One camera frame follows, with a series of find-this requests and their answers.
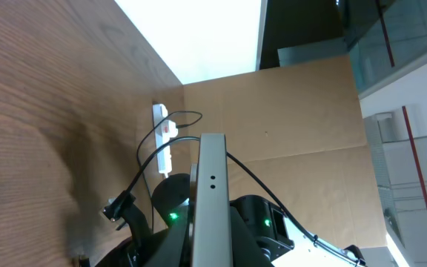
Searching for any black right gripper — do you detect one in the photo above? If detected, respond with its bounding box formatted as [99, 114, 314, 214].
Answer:
[97, 202, 191, 267]

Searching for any Galaxy smartphone with bronze screen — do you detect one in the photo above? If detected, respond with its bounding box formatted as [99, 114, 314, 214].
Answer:
[191, 133, 233, 267]

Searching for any black USB charging cable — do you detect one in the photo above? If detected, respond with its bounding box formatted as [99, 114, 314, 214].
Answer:
[136, 111, 204, 233]

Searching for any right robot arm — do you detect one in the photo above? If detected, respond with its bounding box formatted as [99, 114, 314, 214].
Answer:
[99, 174, 299, 267]

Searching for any white USB charger plug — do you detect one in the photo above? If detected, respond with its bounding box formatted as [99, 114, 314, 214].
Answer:
[162, 119, 179, 139]

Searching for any white power strip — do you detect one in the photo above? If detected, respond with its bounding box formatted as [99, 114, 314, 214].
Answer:
[152, 104, 173, 178]

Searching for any black right camera cable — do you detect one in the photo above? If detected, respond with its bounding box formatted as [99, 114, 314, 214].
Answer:
[107, 136, 366, 267]

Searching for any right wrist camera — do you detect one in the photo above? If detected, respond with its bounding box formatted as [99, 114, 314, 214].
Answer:
[102, 197, 122, 222]

